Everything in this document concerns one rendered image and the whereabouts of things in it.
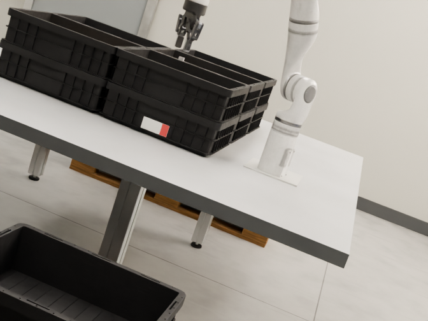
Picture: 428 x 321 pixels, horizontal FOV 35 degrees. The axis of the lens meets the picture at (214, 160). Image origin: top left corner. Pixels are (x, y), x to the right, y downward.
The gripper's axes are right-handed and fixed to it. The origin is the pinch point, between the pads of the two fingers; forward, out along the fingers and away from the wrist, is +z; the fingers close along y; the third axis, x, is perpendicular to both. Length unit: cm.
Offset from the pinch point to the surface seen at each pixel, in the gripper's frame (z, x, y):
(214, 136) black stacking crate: 22.8, -9.6, -20.2
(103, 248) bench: 56, 25, -38
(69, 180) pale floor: 100, -33, 136
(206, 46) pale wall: 22, -171, 274
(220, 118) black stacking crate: 16.6, -9.6, -20.2
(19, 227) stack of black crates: 40, 59, -64
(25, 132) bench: 32, 49, -21
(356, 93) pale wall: 17, -259, 189
